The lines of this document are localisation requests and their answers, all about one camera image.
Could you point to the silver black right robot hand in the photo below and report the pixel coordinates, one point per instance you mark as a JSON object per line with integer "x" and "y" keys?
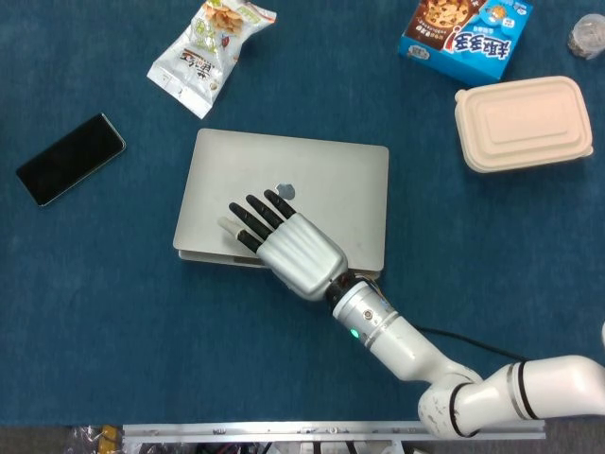
{"x": 302, "y": 255}

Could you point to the silver Apple laptop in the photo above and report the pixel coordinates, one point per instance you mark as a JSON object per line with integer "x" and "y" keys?
{"x": 307, "y": 165}

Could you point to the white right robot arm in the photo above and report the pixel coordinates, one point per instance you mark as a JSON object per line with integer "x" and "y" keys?
{"x": 406, "y": 345}

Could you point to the teal table cloth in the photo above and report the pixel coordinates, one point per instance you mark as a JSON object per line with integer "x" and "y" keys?
{"x": 142, "y": 331}

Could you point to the white snack chip bag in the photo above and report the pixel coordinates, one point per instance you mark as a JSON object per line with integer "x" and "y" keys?
{"x": 198, "y": 61}

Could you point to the black smartphone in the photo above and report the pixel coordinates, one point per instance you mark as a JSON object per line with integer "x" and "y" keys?
{"x": 71, "y": 158}

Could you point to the beige lidded food container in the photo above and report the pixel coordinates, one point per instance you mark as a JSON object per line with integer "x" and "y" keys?
{"x": 520, "y": 123}

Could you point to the blue cookie box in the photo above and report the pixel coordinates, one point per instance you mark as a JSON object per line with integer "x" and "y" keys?
{"x": 454, "y": 42}

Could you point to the crumpled clear plastic wrap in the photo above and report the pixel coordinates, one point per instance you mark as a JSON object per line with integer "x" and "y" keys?
{"x": 85, "y": 440}

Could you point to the clear plastic cup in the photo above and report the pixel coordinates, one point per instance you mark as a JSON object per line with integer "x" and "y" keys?
{"x": 588, "y": 38}

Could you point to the aluminium profile rail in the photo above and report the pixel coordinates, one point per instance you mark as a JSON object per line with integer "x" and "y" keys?
{"x": 283, "y": 429}

